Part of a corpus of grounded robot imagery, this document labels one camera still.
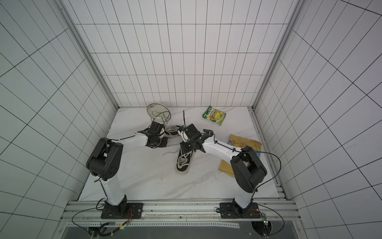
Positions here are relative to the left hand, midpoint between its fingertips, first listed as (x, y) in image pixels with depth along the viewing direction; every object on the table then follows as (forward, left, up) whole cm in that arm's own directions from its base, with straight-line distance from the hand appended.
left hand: (163, 145), depth 97 cm
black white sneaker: (-14, -14, +6) cm, 21 cm away
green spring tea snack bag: (+26, -36, +1) cm, 45 cm away
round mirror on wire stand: (+17, +4, +14) cm, 22 cm away
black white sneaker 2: (+8, -6, +6) cm, 12 cm away
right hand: (-6, -11, +7) cm, 14 cm away
